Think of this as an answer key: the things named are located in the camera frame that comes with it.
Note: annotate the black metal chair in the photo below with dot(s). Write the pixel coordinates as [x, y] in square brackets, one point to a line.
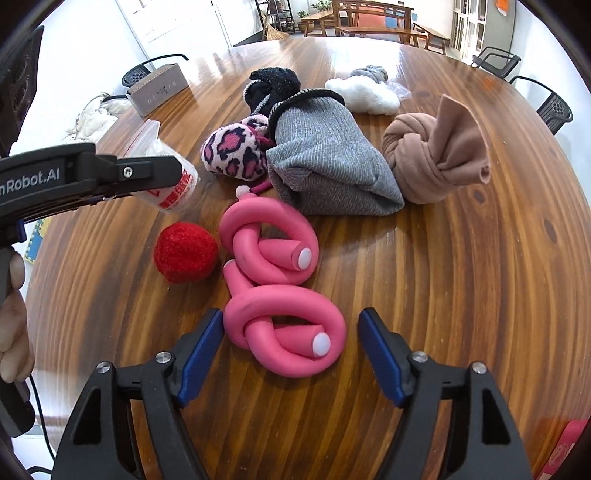
[136, 74]
[498, 60]
[556, 108]

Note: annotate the grey glass-door cabinet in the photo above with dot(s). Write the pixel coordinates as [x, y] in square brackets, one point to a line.
[480, 32]

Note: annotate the leopard print sock bundle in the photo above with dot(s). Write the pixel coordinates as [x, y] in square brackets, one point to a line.
[231, 150]

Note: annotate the grey tissue box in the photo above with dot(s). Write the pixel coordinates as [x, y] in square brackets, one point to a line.
[157, 94]

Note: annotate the brown knotted cloth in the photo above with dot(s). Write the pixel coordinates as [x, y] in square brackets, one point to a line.
[429, 152]

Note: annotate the wooden bench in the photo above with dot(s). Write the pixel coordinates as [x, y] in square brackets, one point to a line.
[383, 31]
[318, 16]
[431, 32]

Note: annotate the large grey knit sock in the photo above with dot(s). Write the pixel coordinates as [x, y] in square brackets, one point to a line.
[328, 157]

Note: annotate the person's left hand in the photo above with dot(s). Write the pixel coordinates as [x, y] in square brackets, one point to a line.
[14, 332]

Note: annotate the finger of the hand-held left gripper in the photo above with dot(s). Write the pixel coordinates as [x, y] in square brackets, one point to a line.
[138, 170]

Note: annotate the wooden dining table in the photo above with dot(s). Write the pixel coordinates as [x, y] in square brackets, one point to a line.
[369, 7]

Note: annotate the red container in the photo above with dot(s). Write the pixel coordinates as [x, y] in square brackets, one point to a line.
[570, 447]

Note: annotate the pink foam knot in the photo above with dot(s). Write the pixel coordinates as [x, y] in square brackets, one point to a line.
[277, 224]
[286, 314]

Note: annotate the orange foam mat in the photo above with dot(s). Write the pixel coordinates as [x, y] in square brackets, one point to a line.
[369, 21]

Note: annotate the dark plant shelf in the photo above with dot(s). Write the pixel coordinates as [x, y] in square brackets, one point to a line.
[277, 14]

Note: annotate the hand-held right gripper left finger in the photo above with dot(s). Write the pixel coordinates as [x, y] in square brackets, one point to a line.
[203, 355]

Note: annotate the white fluffy sock bundle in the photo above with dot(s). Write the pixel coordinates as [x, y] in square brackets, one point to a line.
[364, 94]

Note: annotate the orange paper notice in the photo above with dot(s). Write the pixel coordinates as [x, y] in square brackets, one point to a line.
[501, 7]

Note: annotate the white roll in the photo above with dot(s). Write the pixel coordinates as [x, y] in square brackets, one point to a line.
[182, 194]

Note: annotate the red yarn ball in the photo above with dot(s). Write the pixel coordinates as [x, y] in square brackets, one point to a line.
[184, 251]

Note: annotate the grey sock ball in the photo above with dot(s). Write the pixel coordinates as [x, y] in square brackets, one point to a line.
[369, 74]

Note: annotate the straw broom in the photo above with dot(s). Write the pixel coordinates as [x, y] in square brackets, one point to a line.
[272, 32]

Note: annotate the black sock bundle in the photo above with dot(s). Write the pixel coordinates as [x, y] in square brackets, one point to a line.
[272, 85]

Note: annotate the bushy potted plant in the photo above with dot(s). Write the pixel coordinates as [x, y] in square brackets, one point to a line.
[322, 5]

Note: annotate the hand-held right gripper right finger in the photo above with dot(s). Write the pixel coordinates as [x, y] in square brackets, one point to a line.
[381, 355]

